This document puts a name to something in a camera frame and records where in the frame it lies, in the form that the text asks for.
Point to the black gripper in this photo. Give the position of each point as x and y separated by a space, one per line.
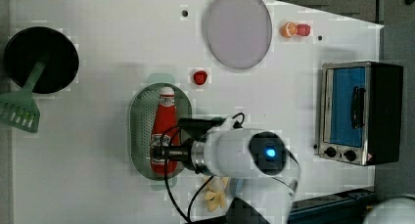
166 158

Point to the red ketchup bottle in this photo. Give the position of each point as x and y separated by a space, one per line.
165 118

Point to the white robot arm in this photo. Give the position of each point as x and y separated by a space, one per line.
263 173

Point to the green oval strainer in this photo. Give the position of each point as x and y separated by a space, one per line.
140 118

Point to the peeled banana toy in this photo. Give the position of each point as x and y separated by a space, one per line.
215 195

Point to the small red strawberry toy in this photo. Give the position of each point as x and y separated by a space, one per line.
200 77

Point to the grey round plate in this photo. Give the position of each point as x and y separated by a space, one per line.
238 32

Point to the orange slice toy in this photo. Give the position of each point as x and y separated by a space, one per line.
289 29

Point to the green slotted spatula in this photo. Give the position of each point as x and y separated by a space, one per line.
18 109

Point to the silver toaster oven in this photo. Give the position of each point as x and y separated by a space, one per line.
360 113

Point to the black round pan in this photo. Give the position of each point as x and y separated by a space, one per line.
46 45

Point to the blue metal rail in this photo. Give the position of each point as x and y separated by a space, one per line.
340 208

